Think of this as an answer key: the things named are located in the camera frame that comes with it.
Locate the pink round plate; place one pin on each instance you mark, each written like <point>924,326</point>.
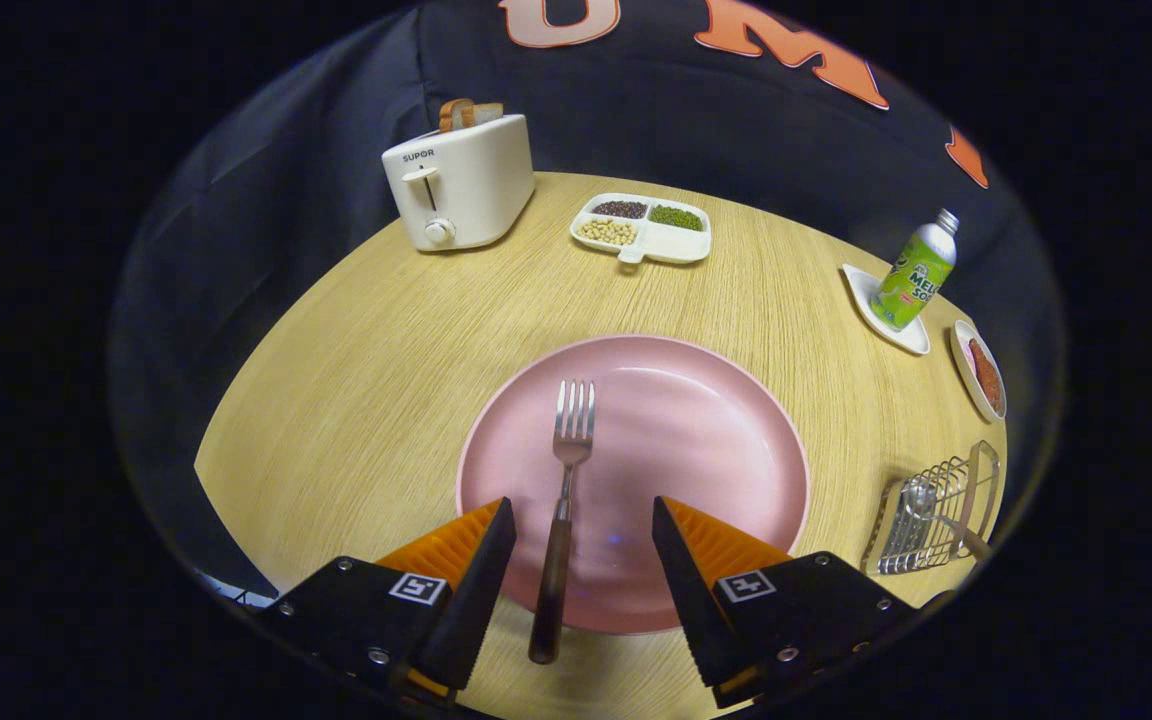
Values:
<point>696,430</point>

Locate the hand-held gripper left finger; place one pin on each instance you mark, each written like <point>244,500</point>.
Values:
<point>476,590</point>

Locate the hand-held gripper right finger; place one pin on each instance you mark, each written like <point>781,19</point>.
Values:
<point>696,590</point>

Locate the toast slices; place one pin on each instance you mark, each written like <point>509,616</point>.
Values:
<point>466,113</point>

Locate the white toaster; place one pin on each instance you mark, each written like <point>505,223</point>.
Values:
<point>476,190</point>

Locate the white divided bean dish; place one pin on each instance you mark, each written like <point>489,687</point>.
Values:
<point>671,245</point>

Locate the green soda bottle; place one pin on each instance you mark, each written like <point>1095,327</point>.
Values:
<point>914,280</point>

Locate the white plate with meat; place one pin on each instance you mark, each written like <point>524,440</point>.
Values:
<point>984,375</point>

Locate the white square coaster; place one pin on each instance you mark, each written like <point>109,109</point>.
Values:
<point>861,290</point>

